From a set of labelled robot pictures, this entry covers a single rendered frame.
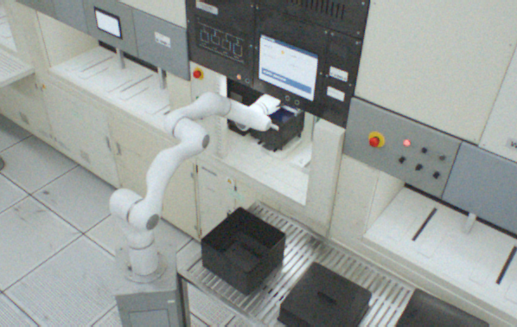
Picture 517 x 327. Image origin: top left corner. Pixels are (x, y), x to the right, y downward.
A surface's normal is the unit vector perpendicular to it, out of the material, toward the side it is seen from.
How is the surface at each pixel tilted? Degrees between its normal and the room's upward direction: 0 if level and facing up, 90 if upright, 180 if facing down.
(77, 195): 0
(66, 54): 90
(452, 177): 90
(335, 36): 90
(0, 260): 0
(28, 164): 0
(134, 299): 90
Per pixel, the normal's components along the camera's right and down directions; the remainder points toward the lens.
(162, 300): 0.13, 0.65
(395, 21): -0.61, 0.50
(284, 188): 0.03, -0.76
